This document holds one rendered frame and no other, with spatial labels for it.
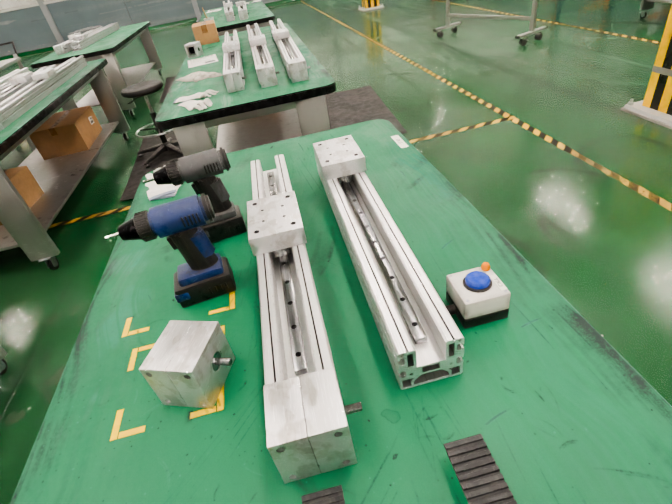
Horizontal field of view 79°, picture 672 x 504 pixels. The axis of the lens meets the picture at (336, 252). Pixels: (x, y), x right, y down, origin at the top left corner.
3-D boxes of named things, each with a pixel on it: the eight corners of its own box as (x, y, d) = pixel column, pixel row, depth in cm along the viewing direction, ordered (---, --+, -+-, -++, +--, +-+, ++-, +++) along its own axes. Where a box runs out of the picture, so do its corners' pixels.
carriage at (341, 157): (367, 180, 106) (365, 156, 102) (326, 190, 105) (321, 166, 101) (353, 157, 118) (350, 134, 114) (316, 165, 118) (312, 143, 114)
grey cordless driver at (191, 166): (252, 231, 106) (225, 151, 93) (175, 255, 102) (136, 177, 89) (247, 217, 112) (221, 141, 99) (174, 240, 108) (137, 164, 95)
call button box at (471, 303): (508, 318, 71) (512, 291, 67) (454, 332, 70) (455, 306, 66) (485, 288, 77) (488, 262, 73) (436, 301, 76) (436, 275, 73)
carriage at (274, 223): (309, 254, 84) (303, 226, 80) (257, 266, 84) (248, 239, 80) (300, 215, 97) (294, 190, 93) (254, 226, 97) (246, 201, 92)
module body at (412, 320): (462, 373, 63) (464, 336, 58) (400, 390, 63) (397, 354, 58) (349, 165, 127) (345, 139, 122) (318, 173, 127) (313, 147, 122)
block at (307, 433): (374, 458, 55) (367, 420, 50) (284, 484, 54) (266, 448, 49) (358, 401, 62) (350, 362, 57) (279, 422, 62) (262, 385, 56)
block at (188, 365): (227, 410, 65) (206, 373, 59) (163, 405, 67) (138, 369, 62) (248, 358, 72) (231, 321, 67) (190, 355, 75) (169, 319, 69)
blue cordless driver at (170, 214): (242, 289, 88) (208, 201, 75) (148, 322, 84) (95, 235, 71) (237, 269, 94) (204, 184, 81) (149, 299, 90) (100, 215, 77)
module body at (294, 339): (343, 405, 62) (335, 371, 57) (279, 422, 62) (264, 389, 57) (289, 179, 126) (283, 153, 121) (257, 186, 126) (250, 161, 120)
